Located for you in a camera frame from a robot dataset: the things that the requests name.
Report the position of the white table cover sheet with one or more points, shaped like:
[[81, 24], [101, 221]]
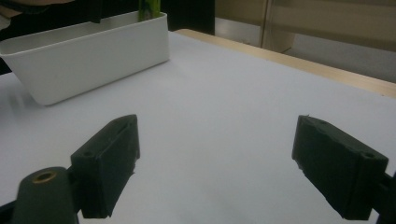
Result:
[[218, 109]]

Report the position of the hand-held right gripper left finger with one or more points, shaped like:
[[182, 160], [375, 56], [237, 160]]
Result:
[[106, 168]]

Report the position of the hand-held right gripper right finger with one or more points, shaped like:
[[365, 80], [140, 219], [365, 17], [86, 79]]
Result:
[[336, 168]]

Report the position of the light wooden shelf frame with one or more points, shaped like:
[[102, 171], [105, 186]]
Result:
[[277, 25]]

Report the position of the white plastic storage box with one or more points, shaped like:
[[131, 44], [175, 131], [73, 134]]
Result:
[[81, 62]]

